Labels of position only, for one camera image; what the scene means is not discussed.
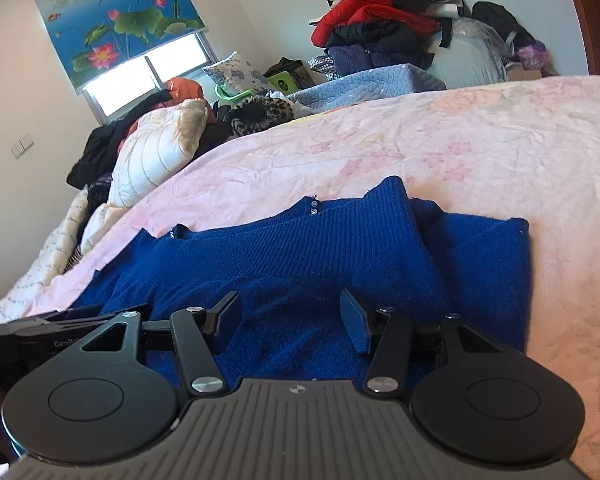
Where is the white puffer jacket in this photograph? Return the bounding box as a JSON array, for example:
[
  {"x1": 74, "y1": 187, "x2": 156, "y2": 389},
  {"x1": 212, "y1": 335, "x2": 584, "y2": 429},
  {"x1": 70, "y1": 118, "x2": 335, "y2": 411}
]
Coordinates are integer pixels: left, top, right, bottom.
[{"x1": 81, "y1": 99, "x2": 208, "y2": 254}]

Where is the red jacket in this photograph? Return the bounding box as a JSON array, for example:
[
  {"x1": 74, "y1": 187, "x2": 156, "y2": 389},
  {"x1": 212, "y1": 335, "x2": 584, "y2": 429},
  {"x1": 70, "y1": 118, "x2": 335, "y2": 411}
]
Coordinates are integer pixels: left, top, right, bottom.
[{"x1": 311, "y1": 0, "x2": 439, "y2": 48}]

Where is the orange garment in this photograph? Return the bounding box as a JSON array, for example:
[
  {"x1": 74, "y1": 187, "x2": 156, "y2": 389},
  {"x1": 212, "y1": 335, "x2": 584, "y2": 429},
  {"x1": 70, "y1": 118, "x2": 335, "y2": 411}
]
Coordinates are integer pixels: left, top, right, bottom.
[{"x1": 166, "y1": 77, "x2": 204, "y2": 106}]

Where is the dark clothes pile by wall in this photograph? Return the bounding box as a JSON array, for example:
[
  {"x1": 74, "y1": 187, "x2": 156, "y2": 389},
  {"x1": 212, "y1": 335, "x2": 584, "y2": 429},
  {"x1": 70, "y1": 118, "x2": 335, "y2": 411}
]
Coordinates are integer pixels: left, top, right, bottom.
[{"x1": 320, "y1": 0, "x2": 553, "y2": 89}]

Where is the light blue blanket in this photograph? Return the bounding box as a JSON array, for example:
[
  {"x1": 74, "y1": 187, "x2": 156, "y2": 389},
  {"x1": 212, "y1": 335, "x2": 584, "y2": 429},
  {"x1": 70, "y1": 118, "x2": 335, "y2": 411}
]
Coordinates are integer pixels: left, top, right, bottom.
[{"x1": 288, "y1": 64, "x2": 446, "y2": 113}]

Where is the blue knit sweater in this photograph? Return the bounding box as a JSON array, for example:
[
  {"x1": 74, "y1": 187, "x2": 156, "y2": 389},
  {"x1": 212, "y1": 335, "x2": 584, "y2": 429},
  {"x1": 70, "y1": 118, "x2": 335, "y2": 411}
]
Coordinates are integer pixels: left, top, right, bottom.
[{"x1": 74, "y1": 177, "x2": 531, "y2": 384}]

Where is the floral pillow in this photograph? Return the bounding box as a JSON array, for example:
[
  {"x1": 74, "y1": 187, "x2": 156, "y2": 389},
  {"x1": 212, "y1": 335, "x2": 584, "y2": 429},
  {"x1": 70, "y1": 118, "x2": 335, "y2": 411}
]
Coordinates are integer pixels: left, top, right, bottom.
[{"x1": 204, "y1": 51, "x2": 275, "y2": 96}]

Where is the pink bed sheet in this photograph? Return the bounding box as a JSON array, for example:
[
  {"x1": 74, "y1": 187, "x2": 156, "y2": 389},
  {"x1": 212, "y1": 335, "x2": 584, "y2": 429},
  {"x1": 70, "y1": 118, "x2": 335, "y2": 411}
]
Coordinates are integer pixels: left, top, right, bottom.
[{"x1": 0, "y1": 76, "x2": 600, "y2": 479}]

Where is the leopard fuzzy garment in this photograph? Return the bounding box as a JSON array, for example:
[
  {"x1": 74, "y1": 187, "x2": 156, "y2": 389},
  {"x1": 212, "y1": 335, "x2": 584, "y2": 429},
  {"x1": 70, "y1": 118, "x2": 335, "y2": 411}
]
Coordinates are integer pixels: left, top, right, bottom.
[{"x1": 223, "y1": 96, "x2": 294, "y2": 136}]

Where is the black clothes pile on bed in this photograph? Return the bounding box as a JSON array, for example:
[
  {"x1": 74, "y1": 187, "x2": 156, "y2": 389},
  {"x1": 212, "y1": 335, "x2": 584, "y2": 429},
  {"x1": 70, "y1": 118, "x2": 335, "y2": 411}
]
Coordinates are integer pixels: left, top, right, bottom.
[{"x1": 66, "y1": 88, "x2": 176, "y2": 212}]

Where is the window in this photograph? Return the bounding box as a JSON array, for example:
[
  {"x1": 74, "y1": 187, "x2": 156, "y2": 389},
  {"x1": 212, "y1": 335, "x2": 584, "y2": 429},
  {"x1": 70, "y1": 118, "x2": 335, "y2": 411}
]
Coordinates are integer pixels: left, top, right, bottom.
[{"x1": 81, "y1": 32, "x2": 218, "y2": 124}]

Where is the green box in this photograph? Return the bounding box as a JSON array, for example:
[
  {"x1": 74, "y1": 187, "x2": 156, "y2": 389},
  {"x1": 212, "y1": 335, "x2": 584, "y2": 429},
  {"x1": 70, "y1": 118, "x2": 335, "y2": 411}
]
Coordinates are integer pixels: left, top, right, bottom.
[{"x1": 264, "y1": 58, "x2": 314, "y2": 94}]

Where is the white quilt with script print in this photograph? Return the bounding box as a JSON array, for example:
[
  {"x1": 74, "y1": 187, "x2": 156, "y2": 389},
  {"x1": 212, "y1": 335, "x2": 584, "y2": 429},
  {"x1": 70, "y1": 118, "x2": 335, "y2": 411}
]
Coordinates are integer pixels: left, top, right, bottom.
[{"x1": 0, "y1": 188, "x2": 87, "y2": 324}]

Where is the lotus print roller blind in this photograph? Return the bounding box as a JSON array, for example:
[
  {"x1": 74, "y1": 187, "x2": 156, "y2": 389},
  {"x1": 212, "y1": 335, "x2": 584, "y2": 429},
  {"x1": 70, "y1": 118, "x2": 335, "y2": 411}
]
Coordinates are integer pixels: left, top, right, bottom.
[{"x1": 34, "y1": 0, "x2": 206, "y2": 90}]

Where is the wall light switch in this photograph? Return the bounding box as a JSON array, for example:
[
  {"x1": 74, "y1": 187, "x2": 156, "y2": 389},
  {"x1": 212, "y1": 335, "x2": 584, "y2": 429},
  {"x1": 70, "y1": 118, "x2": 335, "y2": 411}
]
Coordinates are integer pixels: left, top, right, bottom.
[{"x1": 10, "y1": 133, "x2": 34, "y2": 159}]

